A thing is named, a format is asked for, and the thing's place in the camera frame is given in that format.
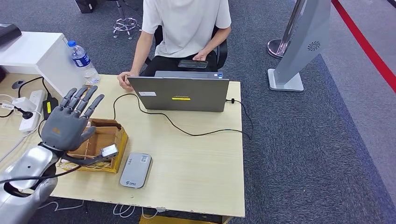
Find white cabinet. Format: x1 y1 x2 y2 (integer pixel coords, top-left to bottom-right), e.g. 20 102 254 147
0 32 85 97

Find black power plug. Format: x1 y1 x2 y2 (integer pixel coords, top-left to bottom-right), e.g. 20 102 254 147
14 106 34 120

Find chrome stanchion post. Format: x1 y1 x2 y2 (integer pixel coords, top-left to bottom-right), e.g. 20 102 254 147
267 0 307 59

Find clear plastic water bottle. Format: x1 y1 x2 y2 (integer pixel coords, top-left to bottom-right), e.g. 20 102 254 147
67 40 100 85

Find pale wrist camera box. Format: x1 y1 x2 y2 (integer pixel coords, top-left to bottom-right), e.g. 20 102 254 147
100 144 120 159

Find black adapter cable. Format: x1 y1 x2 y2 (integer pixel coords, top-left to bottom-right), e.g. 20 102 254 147
17 76 54 99

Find white charger plug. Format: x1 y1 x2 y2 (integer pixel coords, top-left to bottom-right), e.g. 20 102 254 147
12 97 37 112

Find black smartphone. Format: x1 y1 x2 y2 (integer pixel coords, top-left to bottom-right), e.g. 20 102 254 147
177 59 209 69

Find person's right hand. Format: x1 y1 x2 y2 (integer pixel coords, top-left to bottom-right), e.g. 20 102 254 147
117 71 134 91

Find chrome stool base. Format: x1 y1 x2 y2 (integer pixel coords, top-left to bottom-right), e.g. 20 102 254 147
106 0 142 40

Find grey laptop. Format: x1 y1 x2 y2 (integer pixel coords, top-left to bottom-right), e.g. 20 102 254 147
127 70 230 112

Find white power strip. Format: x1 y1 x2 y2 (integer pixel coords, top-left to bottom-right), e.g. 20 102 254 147
18 90 47 133

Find grey kiosk stand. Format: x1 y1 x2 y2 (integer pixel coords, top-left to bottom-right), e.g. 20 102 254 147
267 0 332 92

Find black desktop device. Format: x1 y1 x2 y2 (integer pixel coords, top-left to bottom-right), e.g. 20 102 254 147
0 23 22 47

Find yellow board under desk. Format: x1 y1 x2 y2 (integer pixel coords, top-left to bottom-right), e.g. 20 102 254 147
139 214 223 224

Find grey card reader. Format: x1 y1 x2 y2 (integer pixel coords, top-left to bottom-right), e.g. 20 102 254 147
119 152 153 189

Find black office chair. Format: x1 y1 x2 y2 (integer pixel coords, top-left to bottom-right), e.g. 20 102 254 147
145 24 228 70

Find person's left hand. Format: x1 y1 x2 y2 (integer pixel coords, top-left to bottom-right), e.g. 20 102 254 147
192 50 208 62

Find white charger cable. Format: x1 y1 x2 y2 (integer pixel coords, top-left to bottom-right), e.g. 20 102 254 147
0 93 42 164

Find person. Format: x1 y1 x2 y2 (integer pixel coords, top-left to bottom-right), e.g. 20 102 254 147
117 0 232 91

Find black laptop power cable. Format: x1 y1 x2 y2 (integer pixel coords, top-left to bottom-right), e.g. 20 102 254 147
113 93 254 140

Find black power adapter yellow label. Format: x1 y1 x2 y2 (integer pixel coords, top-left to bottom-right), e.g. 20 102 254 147
42 97 59 120

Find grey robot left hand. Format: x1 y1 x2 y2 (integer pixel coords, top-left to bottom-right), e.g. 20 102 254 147
40 85 105 152

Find brown cardboard organiser box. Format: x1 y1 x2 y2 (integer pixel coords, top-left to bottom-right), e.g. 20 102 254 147
57 118 129 174

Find white looped cables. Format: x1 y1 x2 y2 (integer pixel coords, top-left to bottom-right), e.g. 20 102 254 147
113 203 162 219

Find black box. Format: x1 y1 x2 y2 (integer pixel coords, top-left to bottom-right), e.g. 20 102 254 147
75 0 99 14

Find white floor cable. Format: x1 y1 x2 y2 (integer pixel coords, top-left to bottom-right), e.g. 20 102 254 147
37 199 85 212

